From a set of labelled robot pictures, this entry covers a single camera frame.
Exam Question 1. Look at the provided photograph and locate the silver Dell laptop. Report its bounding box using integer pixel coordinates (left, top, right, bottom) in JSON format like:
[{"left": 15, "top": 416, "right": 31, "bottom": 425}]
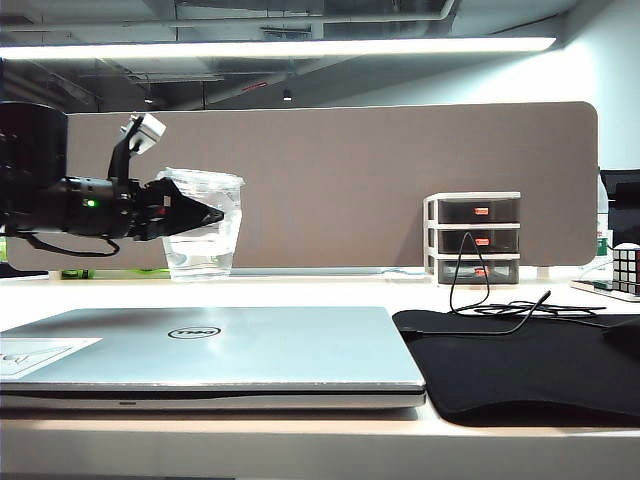
[{"left": 0, "top": 305, "right": 427, "bottom": 412}]

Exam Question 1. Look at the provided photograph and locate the white drawer organizer frame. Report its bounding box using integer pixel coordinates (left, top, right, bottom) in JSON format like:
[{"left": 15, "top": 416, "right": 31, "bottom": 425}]
[{"left": 424, "top": 191, "right": 522, "bottom": 288}]

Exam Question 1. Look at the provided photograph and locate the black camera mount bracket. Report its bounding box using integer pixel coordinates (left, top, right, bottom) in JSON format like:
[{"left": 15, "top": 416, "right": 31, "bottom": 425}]
[{"left": 107, "top": 133, "right": 135, "bottom": 182}]

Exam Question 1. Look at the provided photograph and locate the dark translucent drawer red label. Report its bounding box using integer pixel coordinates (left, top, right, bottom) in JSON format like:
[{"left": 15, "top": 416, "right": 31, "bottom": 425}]
[
  {"left": 437, "top": 197, "right": 519, "bottom": 223},
  {"left": 437, "top": 228, "right": 519, "bottom": 253},
  {"left": 437, "top": 257, "right": 519, "bottom": 284}
]

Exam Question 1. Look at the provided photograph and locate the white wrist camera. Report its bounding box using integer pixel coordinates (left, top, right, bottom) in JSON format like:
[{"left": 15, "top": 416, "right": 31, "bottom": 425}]
[{"left": 119, "top": 112, "right": 167, "bottom": 155}]

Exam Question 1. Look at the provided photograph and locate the black mouse pad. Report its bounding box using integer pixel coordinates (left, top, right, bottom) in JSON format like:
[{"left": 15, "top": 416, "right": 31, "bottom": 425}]
[{"left": 392, "top": 308, "right": 640, "bottom": 429}]

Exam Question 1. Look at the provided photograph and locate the long white light strip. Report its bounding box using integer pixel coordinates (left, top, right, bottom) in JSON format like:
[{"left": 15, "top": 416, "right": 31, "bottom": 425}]
[{"left": 0, "top": 36, "right": 558, "bottom": 62}]

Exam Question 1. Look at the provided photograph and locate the flat white device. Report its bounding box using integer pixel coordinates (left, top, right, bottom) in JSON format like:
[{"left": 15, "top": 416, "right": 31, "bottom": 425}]
[{"left": 569, "top": 277, "right": 640, "bottom": 303}]

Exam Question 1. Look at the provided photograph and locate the brown desk partition panel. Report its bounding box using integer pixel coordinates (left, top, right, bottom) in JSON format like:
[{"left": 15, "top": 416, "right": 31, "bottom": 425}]
[{"left": 4, "top": 101, "right": 600, "bottom": 271}]

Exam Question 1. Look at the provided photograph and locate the white sticker on laptop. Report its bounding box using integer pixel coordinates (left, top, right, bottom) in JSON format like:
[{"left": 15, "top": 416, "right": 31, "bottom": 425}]
[{"left": 0, "top": 337, "right": 104, "bottom": 380}]

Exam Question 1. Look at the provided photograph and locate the black monitor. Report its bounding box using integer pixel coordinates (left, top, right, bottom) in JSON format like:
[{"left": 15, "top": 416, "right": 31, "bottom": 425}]
[{"left": 598, "top": 168, "right": 640, "bottom": 249}]

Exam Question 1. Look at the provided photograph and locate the Rubik's cube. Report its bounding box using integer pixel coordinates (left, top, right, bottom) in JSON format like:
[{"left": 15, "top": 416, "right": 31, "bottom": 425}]
[{"left": 610, "top": 242, "right": 640, "bottom": 296}]

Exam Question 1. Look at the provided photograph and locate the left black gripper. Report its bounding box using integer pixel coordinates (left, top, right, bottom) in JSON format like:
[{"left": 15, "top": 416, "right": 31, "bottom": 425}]
[{"left": 107, "top": 177, "right": 226, "bottom": 242}]

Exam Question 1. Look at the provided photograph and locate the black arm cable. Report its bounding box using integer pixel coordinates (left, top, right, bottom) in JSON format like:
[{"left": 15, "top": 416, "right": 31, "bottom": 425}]
[{"left": 24, "top": 233, "right": 122, "bottom": 258}]

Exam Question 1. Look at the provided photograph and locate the clear plastic cup with lid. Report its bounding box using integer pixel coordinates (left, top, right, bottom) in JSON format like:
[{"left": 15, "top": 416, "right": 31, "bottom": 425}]
[{"left": 155, "top": 167, "right": 246, "bottom": 282}]

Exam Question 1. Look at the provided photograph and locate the thin black cable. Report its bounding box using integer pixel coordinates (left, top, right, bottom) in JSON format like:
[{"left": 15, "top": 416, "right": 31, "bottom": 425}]
[{"left": 448, "top": 230, "right": 609, "bottom": 335}]

